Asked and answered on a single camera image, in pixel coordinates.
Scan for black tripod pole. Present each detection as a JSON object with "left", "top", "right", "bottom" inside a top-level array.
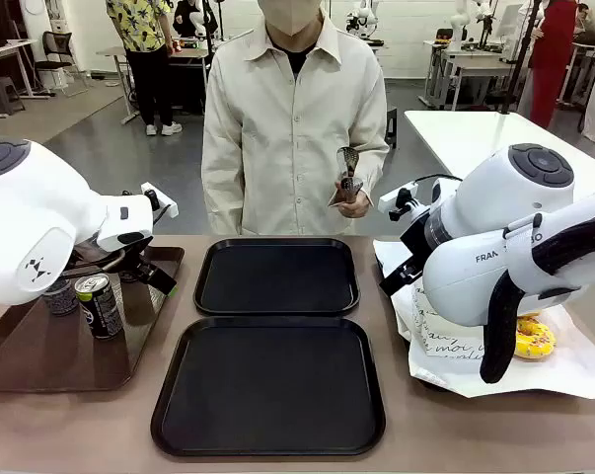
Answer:
[{"left": 498, "top": 0, "right": 546, "bottom": 116}]

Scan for person in red dress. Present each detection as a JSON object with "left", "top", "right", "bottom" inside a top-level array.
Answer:
[{"left": 516, "top": 0, "right": 580, "bottom": 129}]

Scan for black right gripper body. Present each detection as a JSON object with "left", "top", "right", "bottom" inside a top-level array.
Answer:
[{"left": 399, "top": 216, "right": 429, "bottom": 271}]

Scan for yellow sprinkled donut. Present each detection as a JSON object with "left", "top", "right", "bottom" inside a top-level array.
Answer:
[{"left": 512, "top": 315, "right": 558, "bottom": 361}]

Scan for person's right forearm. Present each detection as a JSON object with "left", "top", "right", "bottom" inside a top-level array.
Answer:
[{"left": 201, "top": 147, "right": 244, "bottom": 237}]

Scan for black cable sleeve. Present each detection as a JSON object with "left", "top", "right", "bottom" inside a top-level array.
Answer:
[{"left": 479, "top": 210, "right": 595, "bottom": 385}]

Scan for person's left forearm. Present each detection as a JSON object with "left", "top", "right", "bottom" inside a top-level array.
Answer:
[{"left": 353, "top": 132, "right": 391, "bottom": 198}]

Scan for metal serving tongs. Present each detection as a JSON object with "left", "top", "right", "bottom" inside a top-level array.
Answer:
[{"left": 328, "top": 145, "right": 362, "bottom": 208}]

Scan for person's left hand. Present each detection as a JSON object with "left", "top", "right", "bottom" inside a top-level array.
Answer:
[{"left": 335, "top": 185, "right": 373, "bottom": 219}]

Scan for white desk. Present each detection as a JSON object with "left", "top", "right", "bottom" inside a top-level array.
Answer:
[{"left": 0, "top": 39, "right": 39, "bottom": 100}]

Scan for person in black clothes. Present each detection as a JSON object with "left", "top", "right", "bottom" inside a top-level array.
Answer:
[{"left": 172, "top": 0, "right": 205, "bottom": 39}]

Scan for black can green rim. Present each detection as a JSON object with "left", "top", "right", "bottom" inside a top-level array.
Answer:
[{"left": 74, "top": 273, "right": 126, "bottom": 342}]

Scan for white work table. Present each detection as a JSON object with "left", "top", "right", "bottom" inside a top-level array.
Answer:
[{"left": 422, "top": 39, "right": 525, "bottom": 111}]

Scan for script printed wax paper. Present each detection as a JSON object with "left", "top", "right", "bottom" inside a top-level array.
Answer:
[{"left": 398, "top": 283, "right": 488, "bottom": 369}]

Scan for black camera cable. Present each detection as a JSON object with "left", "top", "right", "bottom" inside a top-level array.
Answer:
[{"left": 413, "top": 173, "right": 464, "bottom": 189}]

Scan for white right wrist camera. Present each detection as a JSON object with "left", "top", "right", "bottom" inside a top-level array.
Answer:
[{"left": 378, "top": 181, "right": 421, "bottom": 222}]

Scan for grey work table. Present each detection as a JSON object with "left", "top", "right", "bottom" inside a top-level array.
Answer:
[{"left": 96, "top": 44, "right": 210, "bottom": 125}]

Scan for person in cream shirt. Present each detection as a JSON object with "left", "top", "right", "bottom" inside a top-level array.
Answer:
[{"left": 201, "top": 0, "right": 391, "bottom": 237}]

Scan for beige face mask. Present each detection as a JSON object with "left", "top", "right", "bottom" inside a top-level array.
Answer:
[{"left": 257, "top": 0, "right": 324, "bottom": 38}]

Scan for brown plastic tray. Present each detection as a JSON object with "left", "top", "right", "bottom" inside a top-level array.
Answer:
[{"left": 0, "top": 245, "right": 186, "bottom": 394}]

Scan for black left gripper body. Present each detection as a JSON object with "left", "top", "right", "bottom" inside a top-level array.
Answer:
[{"left": 120, "top": 242, "right": 156, "bottom": 283}]

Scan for black office chair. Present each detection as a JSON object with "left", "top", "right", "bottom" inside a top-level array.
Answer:
[{"left": 34, "top": 30, "right": 89, "bottom": 98}]

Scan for grey plastic stool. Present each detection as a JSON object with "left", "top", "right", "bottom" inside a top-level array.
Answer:
[{"left": 0, "top": 76, "right": 26, "bottom": 118}]

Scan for black white patterned can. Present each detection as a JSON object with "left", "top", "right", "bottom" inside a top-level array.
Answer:
[{"left": 41, "top": 277, "right": 80, "bottom": 318}]

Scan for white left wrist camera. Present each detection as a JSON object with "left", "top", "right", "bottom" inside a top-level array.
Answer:
[{"left": 139, "top": 182, "right": 179, "bottom": 219}]

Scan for person in yellow floral shirt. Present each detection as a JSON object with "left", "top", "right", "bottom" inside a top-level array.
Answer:
[{"left": 106, "top": 0, "right": 184, "bottom": 137}]

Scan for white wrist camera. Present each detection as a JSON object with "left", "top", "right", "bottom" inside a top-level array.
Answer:
[
  {"left": 139, "top": 182, "right": 179, "bottom": 219},
  {"left": 378, "top": 181, "right": 421, "bottom": 222}
]

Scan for large white paper sheet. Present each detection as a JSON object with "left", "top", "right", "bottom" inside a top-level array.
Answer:
[{"left": 373, "top": 236, "right": 595, "bottom": 400}]

